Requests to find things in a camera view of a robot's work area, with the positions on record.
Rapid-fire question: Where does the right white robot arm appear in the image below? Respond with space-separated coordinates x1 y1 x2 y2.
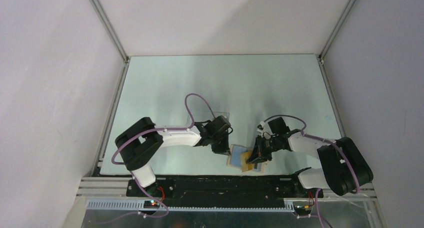
246 114 374 197

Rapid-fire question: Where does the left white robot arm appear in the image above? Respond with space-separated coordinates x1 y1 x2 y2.
111 115 233 196

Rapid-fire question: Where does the clear plastic card box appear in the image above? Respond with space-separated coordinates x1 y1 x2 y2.
191 110 230 122

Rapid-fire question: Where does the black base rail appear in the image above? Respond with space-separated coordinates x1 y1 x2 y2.
126 175 316 209

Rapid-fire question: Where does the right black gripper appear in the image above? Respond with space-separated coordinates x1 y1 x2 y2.
246 134 280 165

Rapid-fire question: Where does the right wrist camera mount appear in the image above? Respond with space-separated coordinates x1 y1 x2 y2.
257 121 266 136

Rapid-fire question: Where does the tan leather card holder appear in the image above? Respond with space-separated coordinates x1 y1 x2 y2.
227 145 266 174

